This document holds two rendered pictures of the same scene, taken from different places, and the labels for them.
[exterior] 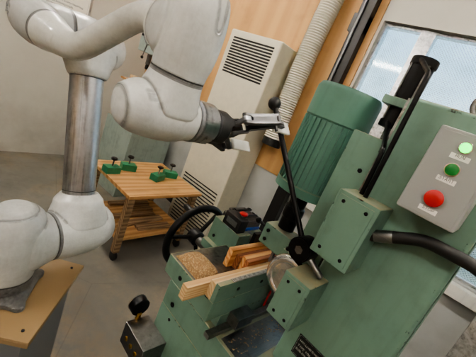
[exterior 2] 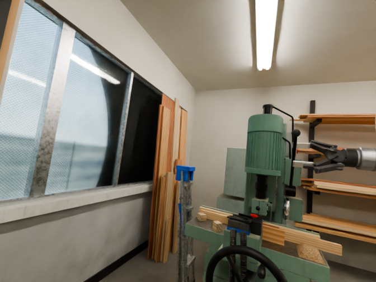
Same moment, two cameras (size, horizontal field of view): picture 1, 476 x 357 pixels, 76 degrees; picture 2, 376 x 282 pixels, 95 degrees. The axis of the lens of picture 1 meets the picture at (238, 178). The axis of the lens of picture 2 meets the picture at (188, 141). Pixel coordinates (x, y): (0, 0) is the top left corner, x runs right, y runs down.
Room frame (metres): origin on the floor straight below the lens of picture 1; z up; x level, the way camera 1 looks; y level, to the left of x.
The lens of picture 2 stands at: (1.45, 0.64, 1.23)
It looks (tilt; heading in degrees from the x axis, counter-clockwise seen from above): 6 degrees up; 259
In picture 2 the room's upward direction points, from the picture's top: 6 degrees clockwise
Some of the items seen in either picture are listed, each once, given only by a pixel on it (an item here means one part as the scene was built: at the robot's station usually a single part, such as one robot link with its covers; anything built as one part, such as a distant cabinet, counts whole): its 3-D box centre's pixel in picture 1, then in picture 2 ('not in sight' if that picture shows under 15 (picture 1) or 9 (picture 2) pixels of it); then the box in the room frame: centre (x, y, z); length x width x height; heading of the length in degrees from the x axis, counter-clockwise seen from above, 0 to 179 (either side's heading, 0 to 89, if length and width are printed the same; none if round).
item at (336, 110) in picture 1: (325, 144); (263, 145); (0.87, -0.19, 1.35); 0.18 x 0.18 x 0.31
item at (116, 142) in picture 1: (145, 117); not in sight; (2.96, 1.08, 0.79); 0.62 x 0.48 x 1.58; 58
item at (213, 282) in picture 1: (278, 269); (250, 224); (0.89, -0.23, 0.92); 0.60 x 0.02 x 0.05; 140
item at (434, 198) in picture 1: (433, 198); not in sight; (0.53, -0.32, 1.36); 0.03 x 0.01 x 0.03; 50
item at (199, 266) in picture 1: (200, 263); (309, 250); (0.77, 0.01, 0.91); 0.12 x 0.09 x 0.03; 50
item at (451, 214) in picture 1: (450, 178); (290, 145); (0.56, -0.35, 1.40); 0.10 x 0.06 x 0.16; 50
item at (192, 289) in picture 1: (265, 268); (259, 228); (0.87, -0.19, 0.92); 0.65 x 0.02 x 0.04; 140
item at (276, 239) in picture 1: (283, 244); (260, 206); (0.86, -0.21, 1.03); 0.14 x 0.07 x 0.09; 50
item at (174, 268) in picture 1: (246, 258); (245, 243); (0.97, -0.14, 0.87); 0.61 x 0.30 x 0.06; 140
